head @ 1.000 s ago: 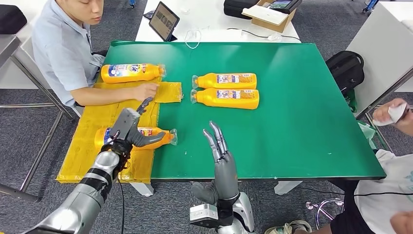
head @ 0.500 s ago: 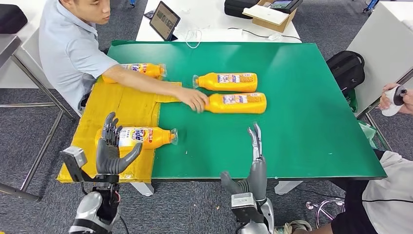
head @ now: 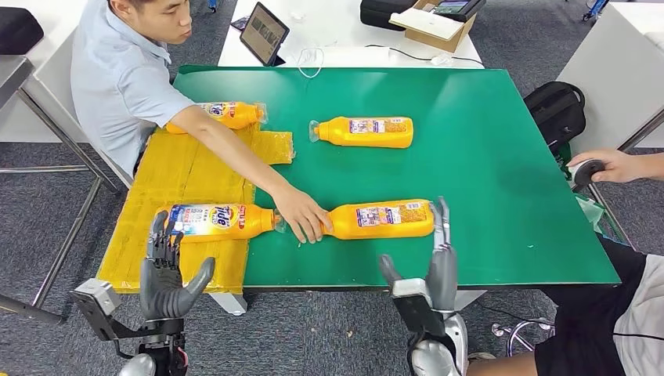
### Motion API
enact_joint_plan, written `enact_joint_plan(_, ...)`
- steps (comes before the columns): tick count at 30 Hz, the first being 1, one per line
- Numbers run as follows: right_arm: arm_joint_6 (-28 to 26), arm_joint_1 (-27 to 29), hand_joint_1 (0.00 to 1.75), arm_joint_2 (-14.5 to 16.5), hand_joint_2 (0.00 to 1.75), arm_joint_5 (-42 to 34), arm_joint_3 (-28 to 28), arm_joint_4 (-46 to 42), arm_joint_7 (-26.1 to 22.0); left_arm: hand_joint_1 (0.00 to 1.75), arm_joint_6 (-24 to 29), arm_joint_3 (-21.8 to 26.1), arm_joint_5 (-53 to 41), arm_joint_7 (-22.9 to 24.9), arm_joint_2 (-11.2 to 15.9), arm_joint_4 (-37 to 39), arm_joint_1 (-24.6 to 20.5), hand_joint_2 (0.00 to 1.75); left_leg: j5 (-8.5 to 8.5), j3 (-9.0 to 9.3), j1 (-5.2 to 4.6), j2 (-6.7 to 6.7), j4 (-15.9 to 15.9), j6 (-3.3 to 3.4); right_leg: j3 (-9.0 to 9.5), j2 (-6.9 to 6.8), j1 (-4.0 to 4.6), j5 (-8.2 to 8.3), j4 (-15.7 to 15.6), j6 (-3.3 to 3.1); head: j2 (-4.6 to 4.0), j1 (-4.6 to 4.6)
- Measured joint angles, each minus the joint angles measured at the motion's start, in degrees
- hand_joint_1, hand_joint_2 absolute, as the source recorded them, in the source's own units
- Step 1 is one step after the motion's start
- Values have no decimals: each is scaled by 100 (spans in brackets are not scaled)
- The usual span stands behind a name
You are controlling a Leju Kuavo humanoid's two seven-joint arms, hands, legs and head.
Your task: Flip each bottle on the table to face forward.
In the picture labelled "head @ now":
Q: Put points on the white table leg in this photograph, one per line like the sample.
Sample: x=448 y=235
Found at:
x=231 y=305
x=469 y=300

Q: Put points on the orange detergent bottle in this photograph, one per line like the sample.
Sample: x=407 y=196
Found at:
x=342 y=132
x=384 y=223
x=233 y=115
x=207 y=223

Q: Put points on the steel frame table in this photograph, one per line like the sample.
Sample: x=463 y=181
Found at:
x=13 y=73

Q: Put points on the black case bag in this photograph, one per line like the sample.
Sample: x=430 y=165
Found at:
x=381 y=13

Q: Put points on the person's right forearm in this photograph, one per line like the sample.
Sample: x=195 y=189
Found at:
x=653 y=167
x=249 y=166

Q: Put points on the grey table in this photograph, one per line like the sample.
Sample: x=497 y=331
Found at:
x=612 y=72

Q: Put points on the black tablet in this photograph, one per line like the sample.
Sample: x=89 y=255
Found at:
x=264 y=33

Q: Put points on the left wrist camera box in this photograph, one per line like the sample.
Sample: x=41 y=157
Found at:
x=96 y=301

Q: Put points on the dark green bag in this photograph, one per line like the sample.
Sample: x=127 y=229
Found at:
x=564 y=158

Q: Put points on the white adapter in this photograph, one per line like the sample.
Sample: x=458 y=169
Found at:
x=442 y=60

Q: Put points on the white handheld controller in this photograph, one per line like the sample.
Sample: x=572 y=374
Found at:
x=586 y=175

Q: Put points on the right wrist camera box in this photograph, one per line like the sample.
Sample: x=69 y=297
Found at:
x=420 y=311

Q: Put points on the blue metal leg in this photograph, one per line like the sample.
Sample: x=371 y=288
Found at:
x=213 y=5

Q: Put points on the black screen device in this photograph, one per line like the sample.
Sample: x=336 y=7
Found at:
x=464 y=9

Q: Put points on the black phone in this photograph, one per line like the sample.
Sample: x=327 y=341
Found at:
x=241 y=24

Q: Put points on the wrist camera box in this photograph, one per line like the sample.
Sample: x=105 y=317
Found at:
x=96 y=301
x=420 y=311

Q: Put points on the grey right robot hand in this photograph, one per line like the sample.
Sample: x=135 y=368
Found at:
x=443 y=280

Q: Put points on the white table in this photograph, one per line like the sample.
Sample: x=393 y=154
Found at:
x=332 y=26

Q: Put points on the blue metal frame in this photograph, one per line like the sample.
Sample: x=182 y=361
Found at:
x=595 y=8

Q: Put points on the person's right hand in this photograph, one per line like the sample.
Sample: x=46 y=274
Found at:
x=303 y=218
x=622 y=166

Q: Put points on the black cushion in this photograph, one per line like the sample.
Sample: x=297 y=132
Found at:
x=18 y=30

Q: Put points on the cardboard box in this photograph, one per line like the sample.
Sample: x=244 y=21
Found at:
x=433 y=42

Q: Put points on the person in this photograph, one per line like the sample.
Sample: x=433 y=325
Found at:
x=581 y=322
x=119 y=83

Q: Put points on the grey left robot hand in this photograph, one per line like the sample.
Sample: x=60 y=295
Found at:
x=161 y=290

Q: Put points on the chrome chair base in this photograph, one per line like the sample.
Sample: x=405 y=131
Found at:
x=514 y=336

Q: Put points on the white desk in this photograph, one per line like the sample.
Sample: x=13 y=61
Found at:
x=31 y=124

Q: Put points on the white flat box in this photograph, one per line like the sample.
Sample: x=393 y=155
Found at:
x=425 y=24

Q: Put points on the black backpack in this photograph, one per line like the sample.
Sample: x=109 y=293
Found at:
x=555 y=111

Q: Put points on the yellow plastic-wrapped board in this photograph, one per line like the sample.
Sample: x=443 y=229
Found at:
x=171 y=171

